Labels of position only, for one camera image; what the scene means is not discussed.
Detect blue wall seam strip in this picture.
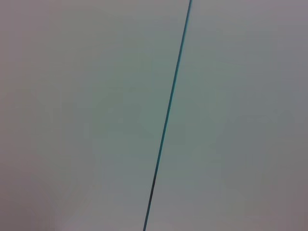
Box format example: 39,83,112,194
142,0,193,231

